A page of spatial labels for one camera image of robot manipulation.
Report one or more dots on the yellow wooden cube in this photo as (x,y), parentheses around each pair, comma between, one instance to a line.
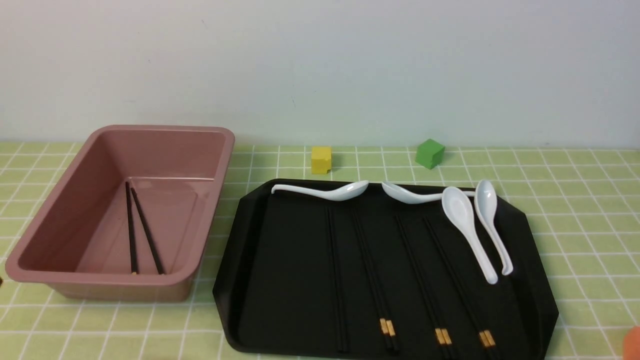
(321,159)

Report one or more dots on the white ceramic spoon far left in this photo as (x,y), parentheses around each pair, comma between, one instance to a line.
(343,193)

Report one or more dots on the white ceramic spoon middle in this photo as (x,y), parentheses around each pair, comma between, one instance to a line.
(403,195)

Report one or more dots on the black octagonal serving tray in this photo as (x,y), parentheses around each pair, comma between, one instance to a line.
(413,290)

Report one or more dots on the green wooden cube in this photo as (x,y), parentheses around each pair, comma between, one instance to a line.
(429,154)

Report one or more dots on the white ceramic spoon large front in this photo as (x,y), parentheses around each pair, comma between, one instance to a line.
(459,211)

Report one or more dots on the plain black chopstick right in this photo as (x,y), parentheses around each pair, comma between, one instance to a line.
(342,298)

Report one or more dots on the plain black chopstick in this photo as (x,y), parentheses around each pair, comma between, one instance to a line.
(335,277)
(342,298)

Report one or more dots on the plain black chopstick left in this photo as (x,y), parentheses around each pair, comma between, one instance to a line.
(335,277)

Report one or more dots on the white ceramic spoon far right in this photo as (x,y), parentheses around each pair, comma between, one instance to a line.
(486,206)

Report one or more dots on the pink rectangular plastic bin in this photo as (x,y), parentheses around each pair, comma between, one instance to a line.
(77,243)

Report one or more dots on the orange object at corner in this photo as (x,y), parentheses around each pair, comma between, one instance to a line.
(631,344)

